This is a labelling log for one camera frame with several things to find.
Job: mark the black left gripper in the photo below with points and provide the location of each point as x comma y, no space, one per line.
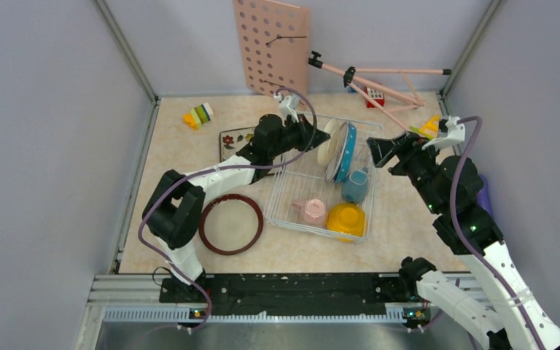
309,135

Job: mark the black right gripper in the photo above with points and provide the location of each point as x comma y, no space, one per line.
408,146

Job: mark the round printed white plate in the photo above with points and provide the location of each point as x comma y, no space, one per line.
340,137

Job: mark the blue polka dot plate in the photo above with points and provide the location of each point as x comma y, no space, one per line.
344,156

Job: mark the blue floral mug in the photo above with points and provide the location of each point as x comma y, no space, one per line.
356,186

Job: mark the white wire dish rack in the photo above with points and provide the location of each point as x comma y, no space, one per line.
304,179

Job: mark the pink white mug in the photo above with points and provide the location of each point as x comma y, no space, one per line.
311,212

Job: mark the yellow ribbed bowl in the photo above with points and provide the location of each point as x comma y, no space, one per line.
348,219

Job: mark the square black-rimmed plate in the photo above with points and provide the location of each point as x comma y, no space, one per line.
233,140

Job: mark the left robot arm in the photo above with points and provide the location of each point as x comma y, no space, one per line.
174,210

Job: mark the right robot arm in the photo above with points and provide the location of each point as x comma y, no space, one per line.
514,319

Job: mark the green toy brick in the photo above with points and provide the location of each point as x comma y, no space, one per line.
420,132

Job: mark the red white toy block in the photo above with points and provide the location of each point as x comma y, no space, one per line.
377,96

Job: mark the pink tripod stand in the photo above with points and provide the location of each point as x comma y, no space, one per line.
351,79

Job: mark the pink pegboard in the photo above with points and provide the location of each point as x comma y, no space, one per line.
274,38

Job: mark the purple flashlight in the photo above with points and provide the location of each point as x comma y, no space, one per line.
483,198

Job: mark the yellow green toy block stack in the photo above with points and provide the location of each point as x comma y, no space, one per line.
198,116

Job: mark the dark red round plate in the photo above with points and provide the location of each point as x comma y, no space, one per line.
231,224

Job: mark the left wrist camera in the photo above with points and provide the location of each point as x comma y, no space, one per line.
288,106

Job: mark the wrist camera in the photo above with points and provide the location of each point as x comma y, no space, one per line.
288,106
451,133

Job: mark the yellow toy frame block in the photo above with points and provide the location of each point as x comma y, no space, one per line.
431,127

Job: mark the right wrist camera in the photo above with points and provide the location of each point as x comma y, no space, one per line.
451,133

